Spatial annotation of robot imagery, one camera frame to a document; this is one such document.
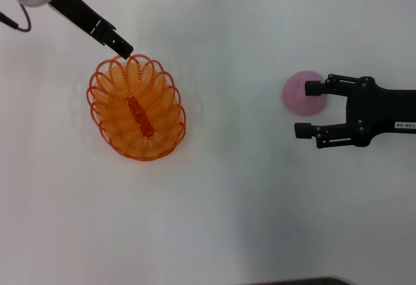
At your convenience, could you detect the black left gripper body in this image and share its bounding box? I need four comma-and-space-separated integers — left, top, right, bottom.
47, 0, 105, 38

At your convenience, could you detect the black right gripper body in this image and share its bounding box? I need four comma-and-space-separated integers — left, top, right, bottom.
344, 76, 416, 148

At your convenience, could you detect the pink peach with green leaf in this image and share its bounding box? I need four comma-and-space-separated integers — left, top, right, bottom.
281, 69, 328, 116

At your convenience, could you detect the orange plastic wire basket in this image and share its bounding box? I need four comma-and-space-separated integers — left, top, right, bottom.
86, 53, 187, 162

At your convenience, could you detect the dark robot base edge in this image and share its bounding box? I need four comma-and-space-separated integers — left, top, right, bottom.
250, 277, 354, 285

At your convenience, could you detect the dark cable with black plug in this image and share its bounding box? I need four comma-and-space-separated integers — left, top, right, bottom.
0, 3, 33, 33

